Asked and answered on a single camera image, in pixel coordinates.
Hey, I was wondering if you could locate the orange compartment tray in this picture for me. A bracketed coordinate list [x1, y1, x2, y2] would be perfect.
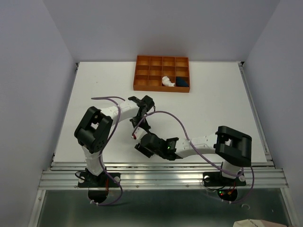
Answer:
[133, 55, 190, 93]

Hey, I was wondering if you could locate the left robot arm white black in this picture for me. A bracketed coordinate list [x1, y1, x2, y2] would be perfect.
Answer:
[74, 96, 154, 186]

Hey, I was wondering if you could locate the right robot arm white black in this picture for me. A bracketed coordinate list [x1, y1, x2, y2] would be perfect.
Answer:
[132, 126, 252, 184]

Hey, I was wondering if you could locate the white pink grey underwear pile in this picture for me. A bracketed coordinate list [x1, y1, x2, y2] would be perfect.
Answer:
[162, 76, 175, 87]

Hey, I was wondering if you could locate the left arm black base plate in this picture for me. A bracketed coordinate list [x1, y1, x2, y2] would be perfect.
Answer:
[75, 171, 119, 188]

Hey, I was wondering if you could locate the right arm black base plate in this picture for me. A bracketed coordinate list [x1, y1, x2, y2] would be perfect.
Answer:
[202, 172, 247, 187]

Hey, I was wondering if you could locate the aluminium rail frame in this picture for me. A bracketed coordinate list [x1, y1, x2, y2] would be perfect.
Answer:
[35, 61, 293, 227]

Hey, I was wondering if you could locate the navy blue underwear white trim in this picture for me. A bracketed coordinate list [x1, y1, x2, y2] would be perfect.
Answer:
[176, 77, 189, 87]

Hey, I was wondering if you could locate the white pink bag corner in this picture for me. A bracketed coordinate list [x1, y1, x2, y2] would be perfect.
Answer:
[233, 219, 285, 227]

